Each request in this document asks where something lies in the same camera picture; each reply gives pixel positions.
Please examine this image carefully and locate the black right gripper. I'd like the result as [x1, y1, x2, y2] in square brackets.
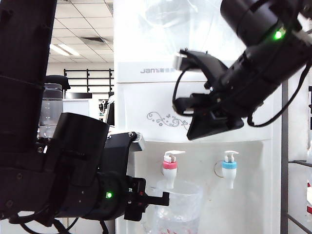
[174, 94, 245, 141]

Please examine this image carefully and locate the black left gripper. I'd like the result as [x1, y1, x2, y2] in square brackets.
[124, 176, 171, 222]

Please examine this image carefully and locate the clear plastic mug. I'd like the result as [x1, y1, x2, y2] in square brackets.
[146, 179, 204, 234]

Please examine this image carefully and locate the red-collared white water tap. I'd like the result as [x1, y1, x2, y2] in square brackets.
[162, 150, 186, 190]

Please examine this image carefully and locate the blue-collared white water tap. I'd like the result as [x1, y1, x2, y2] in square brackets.
[220, 150, 239, 190]

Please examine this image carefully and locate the white floor water dispenser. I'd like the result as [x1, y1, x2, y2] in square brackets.
[114, 57, 281, 234]

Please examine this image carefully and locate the plastic-wrapped clear water jug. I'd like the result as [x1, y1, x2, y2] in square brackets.
[136, 0, 242, 59]

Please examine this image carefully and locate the white desk partition box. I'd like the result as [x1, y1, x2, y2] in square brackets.
[62, 98, 99, 120]

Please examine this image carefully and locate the dark grey water bottle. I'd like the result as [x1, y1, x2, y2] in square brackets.
[39, 82, 64, 142]

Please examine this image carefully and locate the dark office chair back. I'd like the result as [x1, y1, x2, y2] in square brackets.
[107, 92, 116, 126]

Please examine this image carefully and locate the black thin monitor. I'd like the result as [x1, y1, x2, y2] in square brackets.
[65, 92, 93, 99]

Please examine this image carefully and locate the ceiling air vent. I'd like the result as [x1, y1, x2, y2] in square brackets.
[80, 36, 105, 45]

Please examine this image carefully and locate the dark metal shelving rack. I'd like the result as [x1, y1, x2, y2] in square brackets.
[280, 78, 312, 234]

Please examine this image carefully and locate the black chair headrest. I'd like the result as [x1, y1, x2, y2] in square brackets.
[45, 75, 71, 91]

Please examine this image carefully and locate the twin tube ceiling light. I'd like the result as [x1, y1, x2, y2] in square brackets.
[50, 43, 80, 57]

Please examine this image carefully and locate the red and white package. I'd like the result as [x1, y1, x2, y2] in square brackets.
[306, 180, 312, 215]

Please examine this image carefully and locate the black right camera cable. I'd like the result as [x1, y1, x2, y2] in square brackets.
[172, 69, 195, 116]

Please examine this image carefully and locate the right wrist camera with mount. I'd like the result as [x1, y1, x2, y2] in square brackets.
[173, 49, 231, 90]

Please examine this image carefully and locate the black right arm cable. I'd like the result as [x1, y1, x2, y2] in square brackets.
[247, 60, 312, 127]

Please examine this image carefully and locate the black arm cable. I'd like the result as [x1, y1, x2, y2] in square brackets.
[8, 209, 81, 234]
[247, 60, 312, 127]

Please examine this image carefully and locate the black wall shelving frame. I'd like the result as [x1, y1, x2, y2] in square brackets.
[63, 68, 115, 93]

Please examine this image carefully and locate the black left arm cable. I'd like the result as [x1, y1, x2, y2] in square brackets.
[8, 209, 81, 234]

